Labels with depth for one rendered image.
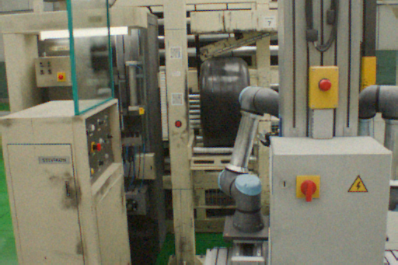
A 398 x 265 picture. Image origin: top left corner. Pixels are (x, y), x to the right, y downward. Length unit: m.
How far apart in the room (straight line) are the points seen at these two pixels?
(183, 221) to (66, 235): 1.01
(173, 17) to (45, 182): 1.24
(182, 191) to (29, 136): 1.17
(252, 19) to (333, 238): 1.77
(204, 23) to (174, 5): 0.32
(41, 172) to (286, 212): 1.10
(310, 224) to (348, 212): 0.12
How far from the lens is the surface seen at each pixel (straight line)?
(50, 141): 1.76
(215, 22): 2.65
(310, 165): 1.12
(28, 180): 1.86
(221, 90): 2.21
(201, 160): 2.47
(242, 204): 1.73
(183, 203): 2.60
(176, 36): 2.40
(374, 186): 1.19
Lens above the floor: 1.53
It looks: 10 degrees down
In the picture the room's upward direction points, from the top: 2 degrees counter-clockwise
